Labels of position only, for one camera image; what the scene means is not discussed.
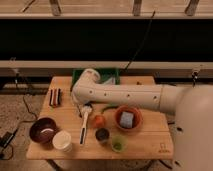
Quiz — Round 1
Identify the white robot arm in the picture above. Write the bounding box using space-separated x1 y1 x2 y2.
72 69 213 171

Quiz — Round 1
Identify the green plastic tray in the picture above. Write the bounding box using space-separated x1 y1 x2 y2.
71 68 120 91

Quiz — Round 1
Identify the grey cloth in tray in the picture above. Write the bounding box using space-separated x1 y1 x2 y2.
104 77 116 85

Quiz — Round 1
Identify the black cable to window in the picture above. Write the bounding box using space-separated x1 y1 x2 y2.
119 10 157 76

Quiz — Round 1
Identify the blue sponge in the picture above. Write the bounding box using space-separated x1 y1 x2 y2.
120 112 134 128

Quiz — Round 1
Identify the orange fruit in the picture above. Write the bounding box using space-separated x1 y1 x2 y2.
93 115 106 128

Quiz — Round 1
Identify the black cable on left floor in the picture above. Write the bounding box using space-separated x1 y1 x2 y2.
0 73 39 160

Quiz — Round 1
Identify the green plastic cup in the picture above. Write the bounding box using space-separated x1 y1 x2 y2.
111 135 126 153

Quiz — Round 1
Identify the red bowl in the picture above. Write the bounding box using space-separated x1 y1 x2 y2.
114 106 143 132

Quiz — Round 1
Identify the dark purple bowl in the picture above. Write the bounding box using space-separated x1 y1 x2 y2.
29 117 57 144

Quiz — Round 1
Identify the white dish brush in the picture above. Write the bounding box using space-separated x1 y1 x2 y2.
80 104 93 145

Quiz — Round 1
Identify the white plastic cup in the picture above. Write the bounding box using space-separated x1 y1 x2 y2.
52 131 72 152

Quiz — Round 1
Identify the small metal cup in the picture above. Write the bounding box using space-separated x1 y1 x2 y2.
95 128 110 144

